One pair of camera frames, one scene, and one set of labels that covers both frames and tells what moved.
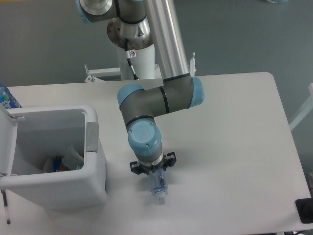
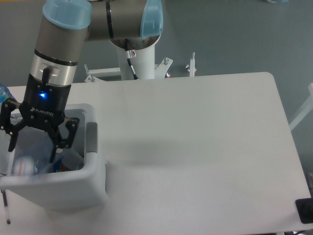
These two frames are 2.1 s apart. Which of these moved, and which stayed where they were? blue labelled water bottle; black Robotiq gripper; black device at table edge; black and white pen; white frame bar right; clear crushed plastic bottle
Moved: black Robotiq gripper; clear crushed plastic bottle
Stayed: blue labelled water bottle; black device at table edge; white frame bar right; black and white pen
